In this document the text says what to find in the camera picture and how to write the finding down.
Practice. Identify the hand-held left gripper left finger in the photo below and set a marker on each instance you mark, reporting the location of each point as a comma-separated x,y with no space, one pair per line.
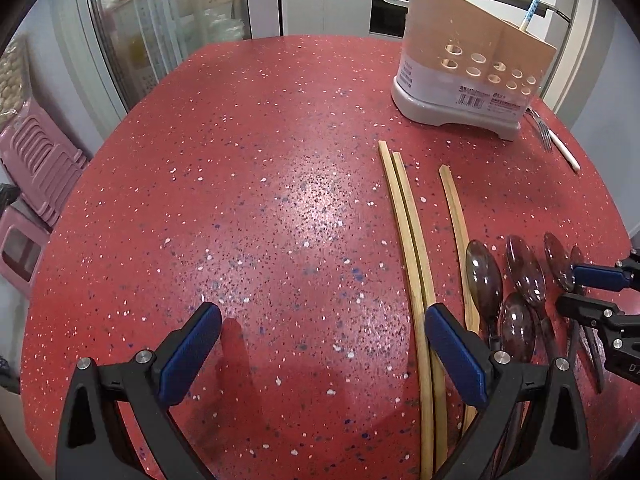
192,350

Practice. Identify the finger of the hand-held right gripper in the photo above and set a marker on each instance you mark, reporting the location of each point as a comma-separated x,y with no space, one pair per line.
585,310
597,276

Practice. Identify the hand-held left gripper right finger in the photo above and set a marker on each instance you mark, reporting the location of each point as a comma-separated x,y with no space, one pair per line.
457,355

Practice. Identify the wooden chopstick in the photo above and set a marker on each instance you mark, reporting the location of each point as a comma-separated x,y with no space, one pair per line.
452,205
411,210
398,210

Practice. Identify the beige utensil holder grey base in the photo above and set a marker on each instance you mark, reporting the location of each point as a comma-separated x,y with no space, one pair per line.
450,25

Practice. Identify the pink plastic stool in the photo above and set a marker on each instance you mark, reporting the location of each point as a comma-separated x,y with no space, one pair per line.
20,255

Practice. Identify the stack of pink plastic stools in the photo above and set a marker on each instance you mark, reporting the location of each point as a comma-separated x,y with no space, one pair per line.
45,160

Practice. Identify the blue white patterned chopstick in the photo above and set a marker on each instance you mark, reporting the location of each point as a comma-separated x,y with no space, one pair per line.
531,10

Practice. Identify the sliding glass door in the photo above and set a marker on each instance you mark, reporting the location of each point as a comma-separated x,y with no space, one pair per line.
165,25

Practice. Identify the clear bag of beige goods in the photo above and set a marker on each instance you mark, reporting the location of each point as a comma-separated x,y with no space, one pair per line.
12,75

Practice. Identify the black built-in oven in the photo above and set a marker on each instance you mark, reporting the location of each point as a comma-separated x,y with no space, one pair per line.
387,15

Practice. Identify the grey kitchen base cabinet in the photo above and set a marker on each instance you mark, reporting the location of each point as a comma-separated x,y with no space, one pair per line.
325,5

